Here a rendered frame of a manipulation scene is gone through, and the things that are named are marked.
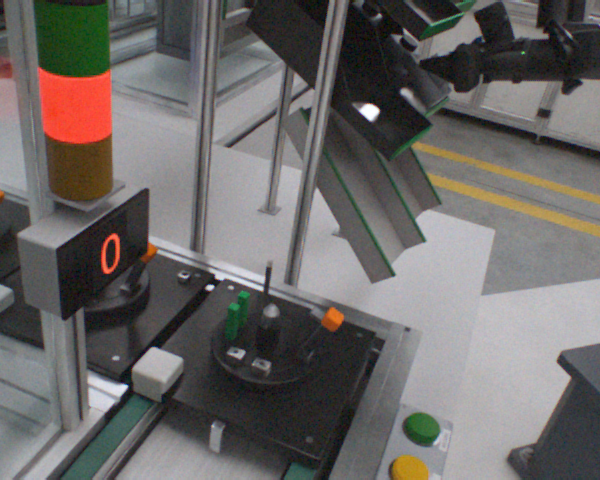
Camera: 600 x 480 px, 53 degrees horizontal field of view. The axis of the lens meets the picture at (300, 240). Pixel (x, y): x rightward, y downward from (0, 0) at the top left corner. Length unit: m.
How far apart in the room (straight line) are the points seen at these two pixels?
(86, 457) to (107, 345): 0.15
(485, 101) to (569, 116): 0.58
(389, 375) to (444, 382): 0.18
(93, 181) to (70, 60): 0.10
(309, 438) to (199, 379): 0.15
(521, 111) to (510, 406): 3.84
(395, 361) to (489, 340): 0.29
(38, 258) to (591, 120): 4.42
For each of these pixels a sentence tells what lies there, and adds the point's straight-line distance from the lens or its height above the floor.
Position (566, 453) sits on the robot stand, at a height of 0.95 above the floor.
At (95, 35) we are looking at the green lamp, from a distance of 0.47.
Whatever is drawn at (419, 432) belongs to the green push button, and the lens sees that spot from 0.76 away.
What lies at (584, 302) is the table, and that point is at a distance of 1.33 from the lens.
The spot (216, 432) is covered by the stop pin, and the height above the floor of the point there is 0.96.
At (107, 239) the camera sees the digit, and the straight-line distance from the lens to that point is 0.54.
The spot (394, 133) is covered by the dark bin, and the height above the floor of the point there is 1.20.
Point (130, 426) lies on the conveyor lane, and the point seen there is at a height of 0.95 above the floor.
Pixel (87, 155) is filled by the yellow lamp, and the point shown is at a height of 1.30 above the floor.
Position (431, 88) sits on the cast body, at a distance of 0.97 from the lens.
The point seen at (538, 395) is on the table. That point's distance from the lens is 1.05.
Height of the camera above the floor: 1.52
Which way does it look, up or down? 32 degrees down
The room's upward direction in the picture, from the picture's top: 10 degrees clockwise
